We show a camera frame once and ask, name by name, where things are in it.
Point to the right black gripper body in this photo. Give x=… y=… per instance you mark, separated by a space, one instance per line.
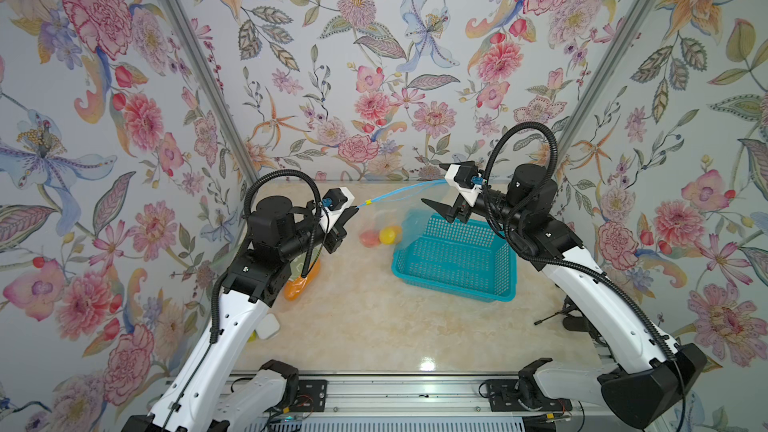
x=500 y=209

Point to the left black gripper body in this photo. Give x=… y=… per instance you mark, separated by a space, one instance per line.
x=306 y=235

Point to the teal plastic basket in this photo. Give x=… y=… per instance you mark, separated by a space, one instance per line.
x=462 y=259

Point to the clear blue-zipper bag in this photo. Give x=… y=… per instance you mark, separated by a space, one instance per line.
x=384 y=204

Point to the large orange mango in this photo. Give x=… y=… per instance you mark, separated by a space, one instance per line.
x=293 y=289

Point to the red yellow mango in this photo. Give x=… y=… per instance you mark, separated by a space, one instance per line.
x=370 y=238

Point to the green printed zip-top bag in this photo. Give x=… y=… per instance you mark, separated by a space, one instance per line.
x=297 y=265

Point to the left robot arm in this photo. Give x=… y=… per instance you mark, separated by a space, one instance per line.
x=194 y=401

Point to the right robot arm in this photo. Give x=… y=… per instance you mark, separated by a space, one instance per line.
x=652 y=372

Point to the white square box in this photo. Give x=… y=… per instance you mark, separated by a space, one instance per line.
x=268 y=327

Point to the black microphone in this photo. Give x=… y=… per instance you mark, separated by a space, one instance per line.
x=573 y=319

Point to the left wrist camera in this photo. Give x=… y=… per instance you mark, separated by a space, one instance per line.
x=337 y=208

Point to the left corner aluminium post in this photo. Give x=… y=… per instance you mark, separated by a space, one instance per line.
x=206 y=78

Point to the corner aluminium post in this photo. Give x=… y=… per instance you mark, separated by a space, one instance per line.
x=625 y=36
x=206 y=78

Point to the right corner aluminium post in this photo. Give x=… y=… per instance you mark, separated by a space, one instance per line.
x=625 y=36

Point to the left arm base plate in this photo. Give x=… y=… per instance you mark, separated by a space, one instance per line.
x=307 y=396

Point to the aluminium front rail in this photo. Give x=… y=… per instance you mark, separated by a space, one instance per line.
x=421 y=403

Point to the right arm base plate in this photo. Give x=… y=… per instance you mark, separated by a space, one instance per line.
x=513 y=395

